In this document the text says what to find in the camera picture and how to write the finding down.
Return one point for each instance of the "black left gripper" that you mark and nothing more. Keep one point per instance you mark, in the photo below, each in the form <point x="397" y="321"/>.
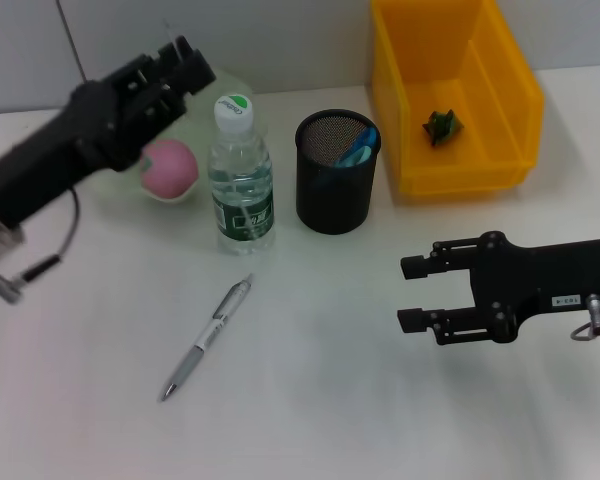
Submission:
<point x="70" y="145"/>

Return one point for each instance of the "blue scissors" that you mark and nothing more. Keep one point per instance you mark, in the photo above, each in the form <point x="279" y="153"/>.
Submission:
<point x="357" y="147"/>

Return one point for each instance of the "translucent green fruit plate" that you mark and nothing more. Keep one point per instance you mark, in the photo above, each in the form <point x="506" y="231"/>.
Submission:
<point x="230" y="85"/>

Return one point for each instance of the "silver ballpoint pen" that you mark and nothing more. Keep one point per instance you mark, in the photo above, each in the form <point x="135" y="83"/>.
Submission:
<point x="215" y="320"/>

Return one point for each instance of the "yellow plastic bin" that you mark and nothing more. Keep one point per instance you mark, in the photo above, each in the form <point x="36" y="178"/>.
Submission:
<point x="480" y="65"/>

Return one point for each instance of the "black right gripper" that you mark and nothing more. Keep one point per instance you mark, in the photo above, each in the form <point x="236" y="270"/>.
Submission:
<point x="540" y="275"/>

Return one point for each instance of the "pink toy peach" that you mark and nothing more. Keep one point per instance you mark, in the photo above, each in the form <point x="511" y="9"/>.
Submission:
<point x="170" y="170"/>

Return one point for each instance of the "clear green-label water bottle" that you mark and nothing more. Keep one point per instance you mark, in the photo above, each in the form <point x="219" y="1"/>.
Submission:
<point x="242" y="220"/>

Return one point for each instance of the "black mesh pen holder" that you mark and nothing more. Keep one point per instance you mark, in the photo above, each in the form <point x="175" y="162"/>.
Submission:
<point x="330" y="200"/>

